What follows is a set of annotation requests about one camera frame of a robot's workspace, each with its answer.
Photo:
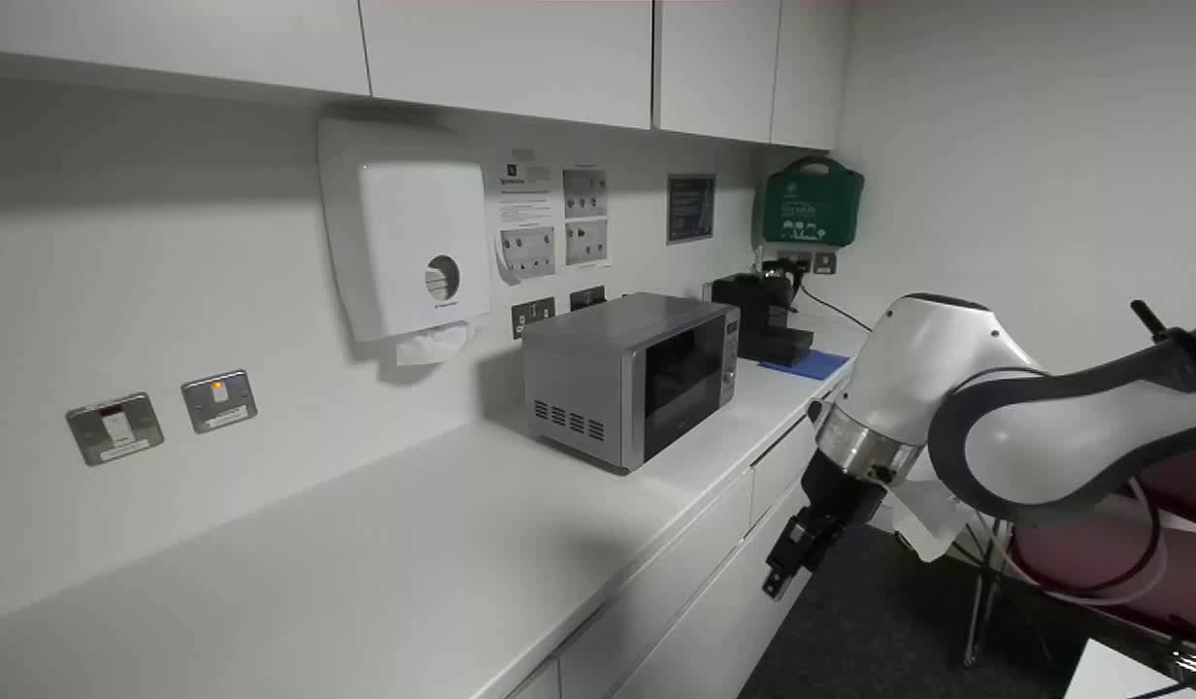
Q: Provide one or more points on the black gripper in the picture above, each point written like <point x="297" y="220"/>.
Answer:
<point x="838" y="500"/>

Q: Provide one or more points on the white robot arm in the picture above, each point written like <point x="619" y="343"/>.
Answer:
<point x="946" y="417"/>

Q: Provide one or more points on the silver microwave oven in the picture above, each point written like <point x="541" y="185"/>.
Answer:
<point x="628" y="377"/>

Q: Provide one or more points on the blue mat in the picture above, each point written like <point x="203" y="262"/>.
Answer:
<point x="812" y="365"/>

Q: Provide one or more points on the white lower cabinets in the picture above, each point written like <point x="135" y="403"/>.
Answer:
<point x="690" y="618"/>

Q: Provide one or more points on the white cabinets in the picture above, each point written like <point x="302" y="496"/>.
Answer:
<point x="690" y="618"/>
<point x="759" y="73"/>

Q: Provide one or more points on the black coffee machine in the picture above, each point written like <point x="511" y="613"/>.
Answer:
<point x="763" y="305"/>

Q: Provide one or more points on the green first aid box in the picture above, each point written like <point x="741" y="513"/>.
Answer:
<point x="810" y="202"/>

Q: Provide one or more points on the white upper cabinets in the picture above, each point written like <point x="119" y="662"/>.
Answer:
<point x="759" y="73"/>

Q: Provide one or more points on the white instruction poster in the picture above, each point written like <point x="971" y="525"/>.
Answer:
<point x="549" y="220"/>

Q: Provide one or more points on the white paper towel dispenser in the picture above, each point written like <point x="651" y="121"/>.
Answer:
<point x="404" y="220"/>

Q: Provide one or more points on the dark framed wall notice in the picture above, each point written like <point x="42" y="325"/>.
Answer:
<point x="690" y="209"/>

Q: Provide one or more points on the steel wall socket orange sticker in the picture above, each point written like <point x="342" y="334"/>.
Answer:
<point x="219" y="403"/>

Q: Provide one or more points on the steel wall socket left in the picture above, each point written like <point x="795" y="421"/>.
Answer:
<point x="114" y="430"/>

